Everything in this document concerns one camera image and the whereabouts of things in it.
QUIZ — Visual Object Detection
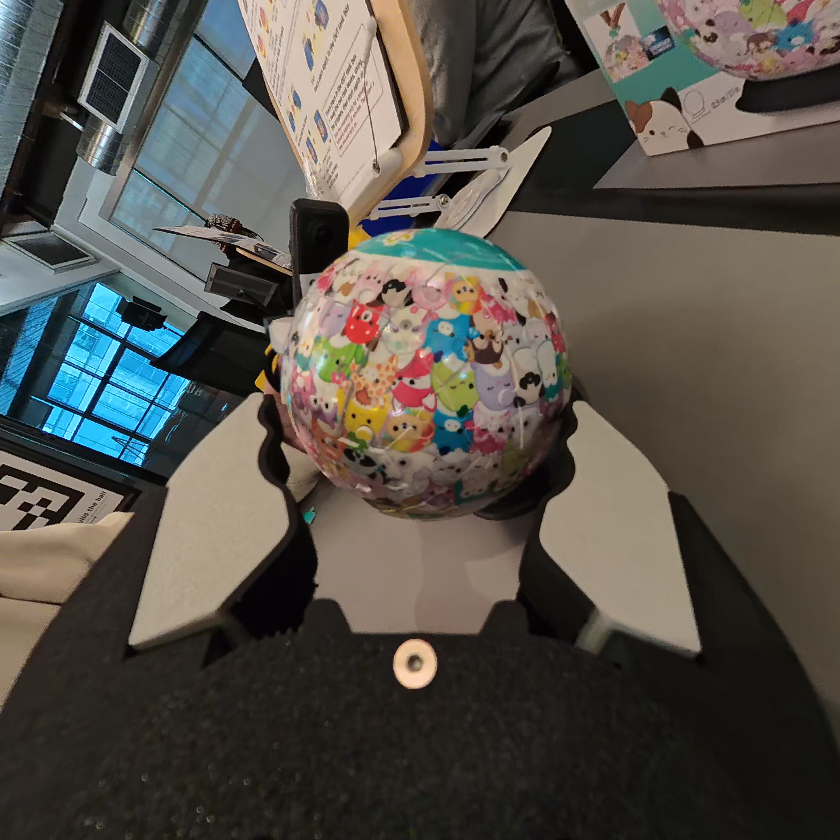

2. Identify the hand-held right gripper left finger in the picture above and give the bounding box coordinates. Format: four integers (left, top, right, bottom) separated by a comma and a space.
128, 394, 320, 652

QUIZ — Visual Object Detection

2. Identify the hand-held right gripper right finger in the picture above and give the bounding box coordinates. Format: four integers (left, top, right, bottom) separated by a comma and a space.
517, 400, 703, 657

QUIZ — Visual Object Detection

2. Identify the colourful puzzle ball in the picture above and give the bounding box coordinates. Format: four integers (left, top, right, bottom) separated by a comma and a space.
279, 230, 573, 519

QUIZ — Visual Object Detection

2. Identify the person's left forearm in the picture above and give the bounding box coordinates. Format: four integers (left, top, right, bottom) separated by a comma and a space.
287, 451, 324, 501

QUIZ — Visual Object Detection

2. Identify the black ball stand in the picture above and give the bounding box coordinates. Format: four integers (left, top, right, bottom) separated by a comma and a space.
472, 381, 588, 522

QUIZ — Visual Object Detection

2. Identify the puzzle box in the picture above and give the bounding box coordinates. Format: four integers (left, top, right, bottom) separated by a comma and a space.
564, 0, 840, 158

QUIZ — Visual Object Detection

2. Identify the person's left hand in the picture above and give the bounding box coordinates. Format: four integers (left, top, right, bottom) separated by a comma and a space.
271, 392, 311, 455

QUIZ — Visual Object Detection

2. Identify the black studio light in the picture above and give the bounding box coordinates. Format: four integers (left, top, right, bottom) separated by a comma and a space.
117, 295, 168, 329

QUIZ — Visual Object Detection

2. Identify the black framed sign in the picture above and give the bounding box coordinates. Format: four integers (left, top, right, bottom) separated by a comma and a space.
0, 436, 142, 532

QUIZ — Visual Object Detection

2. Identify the printed instruction sheet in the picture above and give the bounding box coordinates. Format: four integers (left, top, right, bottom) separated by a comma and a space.
239, 0, 404, 198

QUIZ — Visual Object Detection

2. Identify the instruction sheet on stand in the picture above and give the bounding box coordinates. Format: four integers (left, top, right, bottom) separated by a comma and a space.
236, 0, 552, 237

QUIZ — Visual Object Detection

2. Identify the window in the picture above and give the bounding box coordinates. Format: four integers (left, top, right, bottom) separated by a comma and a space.
20, 282, 198, 467

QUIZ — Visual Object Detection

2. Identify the ceiling vent grille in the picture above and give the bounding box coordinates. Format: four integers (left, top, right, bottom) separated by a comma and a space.
77, 21, 151, 132

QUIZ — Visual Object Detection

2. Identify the silver ventilation duct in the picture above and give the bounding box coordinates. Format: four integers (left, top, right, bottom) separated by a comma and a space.
75, 0, 198, 175
0, 0, 67, 191

